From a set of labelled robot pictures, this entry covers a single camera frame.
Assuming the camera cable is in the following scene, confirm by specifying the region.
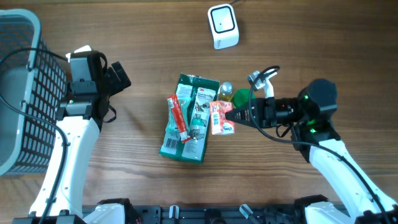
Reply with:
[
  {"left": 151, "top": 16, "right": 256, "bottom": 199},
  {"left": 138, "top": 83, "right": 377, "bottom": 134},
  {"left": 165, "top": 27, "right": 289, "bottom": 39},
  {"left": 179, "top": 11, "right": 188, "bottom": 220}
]
[
  {"left": 0, "top": 47, "right": 70, "bottom": 224},
  {"left": 248, "top": 65, "right": 392, "bottom": 224}
]

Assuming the right camera cable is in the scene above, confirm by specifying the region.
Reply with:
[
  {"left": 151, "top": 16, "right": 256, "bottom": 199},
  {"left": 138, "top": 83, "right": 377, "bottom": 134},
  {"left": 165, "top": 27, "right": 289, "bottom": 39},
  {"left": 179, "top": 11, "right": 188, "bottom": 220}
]
[{"left": 248, "top": 65, "right": 392, "bottom": 224}]

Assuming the red snack box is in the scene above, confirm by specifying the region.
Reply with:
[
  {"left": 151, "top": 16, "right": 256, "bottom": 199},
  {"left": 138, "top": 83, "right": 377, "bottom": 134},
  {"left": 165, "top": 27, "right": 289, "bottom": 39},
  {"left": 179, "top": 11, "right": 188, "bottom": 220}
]
[{"left": 210, "top": 101, "right": 235, "bottom": 135}]

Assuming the teal toothbrush pack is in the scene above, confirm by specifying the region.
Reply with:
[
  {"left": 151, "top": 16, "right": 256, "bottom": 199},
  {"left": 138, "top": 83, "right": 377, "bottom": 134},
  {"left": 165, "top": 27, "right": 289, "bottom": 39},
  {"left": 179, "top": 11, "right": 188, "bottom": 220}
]
[{"left": 165, "top": 97, "right": 191, "bottom": 132}]

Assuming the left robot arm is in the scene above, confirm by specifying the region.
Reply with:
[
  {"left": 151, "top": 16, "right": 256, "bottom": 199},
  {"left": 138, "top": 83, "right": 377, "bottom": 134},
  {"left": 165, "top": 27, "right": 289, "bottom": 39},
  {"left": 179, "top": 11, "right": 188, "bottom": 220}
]
[{"left": 13, "top": 49, "right": 131, "bottom": 223}]

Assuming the green lid jar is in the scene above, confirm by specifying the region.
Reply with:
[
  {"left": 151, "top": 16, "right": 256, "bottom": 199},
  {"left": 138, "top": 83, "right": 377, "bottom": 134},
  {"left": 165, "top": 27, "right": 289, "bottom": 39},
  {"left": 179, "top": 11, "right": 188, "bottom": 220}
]
[{"left": 232, "top": 88, "right": 250, "bottom": 108}]

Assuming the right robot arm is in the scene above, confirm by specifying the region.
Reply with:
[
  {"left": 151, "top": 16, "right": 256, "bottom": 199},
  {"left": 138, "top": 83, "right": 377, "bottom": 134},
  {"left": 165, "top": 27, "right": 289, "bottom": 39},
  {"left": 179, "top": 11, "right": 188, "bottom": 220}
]
[{"left": 226, "top": 79, "right": 397, "bottom": 223}]

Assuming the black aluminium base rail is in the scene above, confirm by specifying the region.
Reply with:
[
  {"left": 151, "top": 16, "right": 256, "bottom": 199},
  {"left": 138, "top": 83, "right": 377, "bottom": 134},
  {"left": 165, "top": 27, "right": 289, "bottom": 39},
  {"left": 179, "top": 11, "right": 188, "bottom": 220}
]
[{"left": 133, "top": 204, "right": 306, "bottom": 224}]

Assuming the red toothpaste tube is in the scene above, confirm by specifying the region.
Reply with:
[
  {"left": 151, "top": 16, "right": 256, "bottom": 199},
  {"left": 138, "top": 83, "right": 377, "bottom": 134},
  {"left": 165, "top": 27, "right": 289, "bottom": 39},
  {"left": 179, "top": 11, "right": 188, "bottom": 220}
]
[{"left": 167, "top": 94, "right": 191, "bottom": 144}]

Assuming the grey plastic shopping basket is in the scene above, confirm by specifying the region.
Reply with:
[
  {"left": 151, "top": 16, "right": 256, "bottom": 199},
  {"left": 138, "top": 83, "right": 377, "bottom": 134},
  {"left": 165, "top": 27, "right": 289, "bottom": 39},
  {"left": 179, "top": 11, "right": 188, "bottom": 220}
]
[{"left": 1, "top": 9, "right": 67, "bottom": 175}]

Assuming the left camera cable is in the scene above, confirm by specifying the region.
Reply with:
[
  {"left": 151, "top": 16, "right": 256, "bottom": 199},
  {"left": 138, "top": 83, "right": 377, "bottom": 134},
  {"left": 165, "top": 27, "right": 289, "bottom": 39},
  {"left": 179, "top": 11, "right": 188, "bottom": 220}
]
[{"left": 0, "top": 47, "right": 70, "bottom": 224}]

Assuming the yellow oil bottle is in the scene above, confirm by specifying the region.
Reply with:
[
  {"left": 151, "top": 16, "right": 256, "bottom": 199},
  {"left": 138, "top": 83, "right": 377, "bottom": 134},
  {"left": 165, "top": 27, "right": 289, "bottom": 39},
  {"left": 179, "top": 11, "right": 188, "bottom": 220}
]
[{"left": 217, "top": 82, "right": 233, "bottom": 101}]

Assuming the white barcode scanner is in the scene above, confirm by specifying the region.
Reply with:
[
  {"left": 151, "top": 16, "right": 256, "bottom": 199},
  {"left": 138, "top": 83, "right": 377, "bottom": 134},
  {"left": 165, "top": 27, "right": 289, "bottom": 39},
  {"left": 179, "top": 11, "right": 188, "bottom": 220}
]
[{"left": 208, "top": 4, "right": 239, "bottom": 50}]

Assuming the green 3M package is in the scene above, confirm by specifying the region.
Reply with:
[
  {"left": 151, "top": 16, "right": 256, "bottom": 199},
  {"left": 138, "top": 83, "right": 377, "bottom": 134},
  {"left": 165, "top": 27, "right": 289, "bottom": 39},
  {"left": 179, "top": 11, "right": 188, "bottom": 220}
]
[{"left": 159, "top": 73, "right": 220, "bottom": 164}]

